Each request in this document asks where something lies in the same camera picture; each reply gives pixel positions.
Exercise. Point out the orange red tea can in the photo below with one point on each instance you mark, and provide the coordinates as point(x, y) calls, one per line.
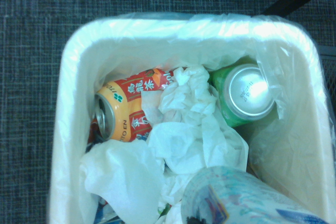
point(120, 111)

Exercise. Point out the large white tissue sheet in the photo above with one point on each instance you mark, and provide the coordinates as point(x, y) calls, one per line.
point(120, 174)

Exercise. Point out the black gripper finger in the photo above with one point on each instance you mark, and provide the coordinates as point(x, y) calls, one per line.
point(195, 219)

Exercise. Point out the silver light blue drink can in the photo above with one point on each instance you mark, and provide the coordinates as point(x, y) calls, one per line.
point(241, 197)

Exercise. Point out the green drink can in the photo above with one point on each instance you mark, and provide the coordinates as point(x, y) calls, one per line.
point(246, 90)

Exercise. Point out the white lined trash bin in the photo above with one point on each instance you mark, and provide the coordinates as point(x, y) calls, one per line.
point(288, 140)

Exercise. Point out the white plastic trash bin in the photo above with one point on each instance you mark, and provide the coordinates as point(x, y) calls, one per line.
point(71, 98)

